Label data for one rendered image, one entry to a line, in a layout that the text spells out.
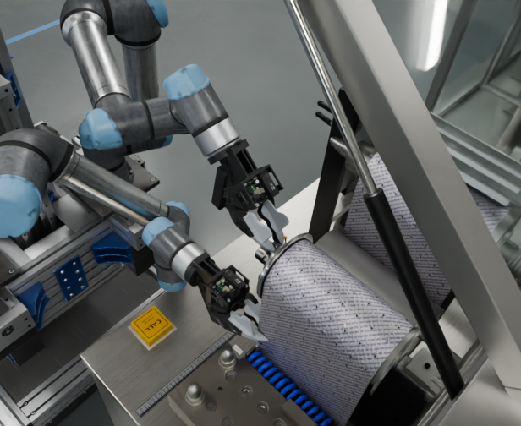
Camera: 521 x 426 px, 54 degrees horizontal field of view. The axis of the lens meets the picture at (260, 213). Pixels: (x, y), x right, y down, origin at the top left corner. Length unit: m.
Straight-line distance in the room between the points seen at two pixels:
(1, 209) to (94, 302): 1.19
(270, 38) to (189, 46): 0.60
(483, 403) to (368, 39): 0.27
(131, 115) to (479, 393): 0.75
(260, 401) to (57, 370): 1.14
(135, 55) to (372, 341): 0.90
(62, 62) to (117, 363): 2.81
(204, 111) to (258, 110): 2.40
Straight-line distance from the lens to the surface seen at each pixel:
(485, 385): 0.44
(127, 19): 1.29
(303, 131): 3.17
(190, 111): 0.90
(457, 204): 0.36
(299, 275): 0.87
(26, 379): 2.08
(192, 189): 2.77
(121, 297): 2.16
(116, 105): 1.00
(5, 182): 1.02
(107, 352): 1.27
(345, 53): 0.35
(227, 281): 1.04
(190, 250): 1.09
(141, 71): 1.40
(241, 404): 1.06
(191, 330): 1.27
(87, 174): 1.16
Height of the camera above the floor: 2.02
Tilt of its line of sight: 49 degrees down
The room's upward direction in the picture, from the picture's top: 6 degrees clockwise
